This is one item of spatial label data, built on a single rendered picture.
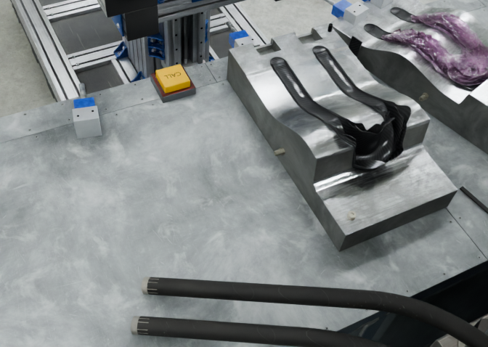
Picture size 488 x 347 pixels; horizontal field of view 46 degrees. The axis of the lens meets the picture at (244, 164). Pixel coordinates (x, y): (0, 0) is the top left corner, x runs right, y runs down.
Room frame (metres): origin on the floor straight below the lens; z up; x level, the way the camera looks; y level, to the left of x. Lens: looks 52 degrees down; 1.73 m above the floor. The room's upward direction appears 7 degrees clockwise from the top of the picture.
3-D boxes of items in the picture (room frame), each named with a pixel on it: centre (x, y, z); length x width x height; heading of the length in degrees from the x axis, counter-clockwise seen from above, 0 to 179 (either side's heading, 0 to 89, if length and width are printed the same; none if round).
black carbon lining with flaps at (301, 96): (0.85, -0.18, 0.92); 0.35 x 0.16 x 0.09; 31
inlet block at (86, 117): (0.82, 0.35, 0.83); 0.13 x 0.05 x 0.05; 21
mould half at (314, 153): (0.84, -0.18, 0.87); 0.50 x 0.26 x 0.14; 31
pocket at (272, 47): (1.01, -0.02, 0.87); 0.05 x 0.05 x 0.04; 31
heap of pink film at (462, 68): (1.09, -0.43, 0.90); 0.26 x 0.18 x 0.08; 49
